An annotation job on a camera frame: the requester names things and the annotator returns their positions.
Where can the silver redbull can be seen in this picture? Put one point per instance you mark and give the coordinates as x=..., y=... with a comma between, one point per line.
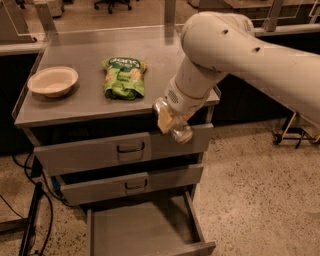
x=180, y=129

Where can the black floor stand bar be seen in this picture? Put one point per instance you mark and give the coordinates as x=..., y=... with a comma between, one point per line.
x=30, y=221

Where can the middle metal drawer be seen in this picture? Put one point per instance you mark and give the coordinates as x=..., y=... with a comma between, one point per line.
x=116, y=187

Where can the metal drawer cabinet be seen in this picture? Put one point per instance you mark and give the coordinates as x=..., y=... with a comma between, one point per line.
x=85, y=113

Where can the black office chair base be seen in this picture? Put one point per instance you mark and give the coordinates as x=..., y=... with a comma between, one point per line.
x=112, y=3

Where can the metal drawer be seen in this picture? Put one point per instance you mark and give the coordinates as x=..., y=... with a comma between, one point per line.
x=161, y=223
x=116, y=187
x=100, y=153

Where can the white paper bowl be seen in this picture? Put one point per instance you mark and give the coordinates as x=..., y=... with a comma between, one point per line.
x=53, y=82

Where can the yellow wheeled cart frame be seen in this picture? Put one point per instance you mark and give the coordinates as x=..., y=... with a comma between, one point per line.
x=298, y=134

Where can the top metal drawer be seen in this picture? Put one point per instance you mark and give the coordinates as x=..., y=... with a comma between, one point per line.
x=100, y=153

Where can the bottom metal drawer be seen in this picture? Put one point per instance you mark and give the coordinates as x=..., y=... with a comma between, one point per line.
x=161, y=223

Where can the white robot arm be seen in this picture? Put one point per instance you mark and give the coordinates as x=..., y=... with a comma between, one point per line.
x=218, y=44

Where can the green chip bag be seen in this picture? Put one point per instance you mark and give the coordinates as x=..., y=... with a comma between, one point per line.
x=124, y=78

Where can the white horizontal rail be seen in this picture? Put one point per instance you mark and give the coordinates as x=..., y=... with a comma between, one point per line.
x=288, y=30

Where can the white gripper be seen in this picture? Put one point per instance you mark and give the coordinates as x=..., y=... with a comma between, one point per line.
x=179, y=101

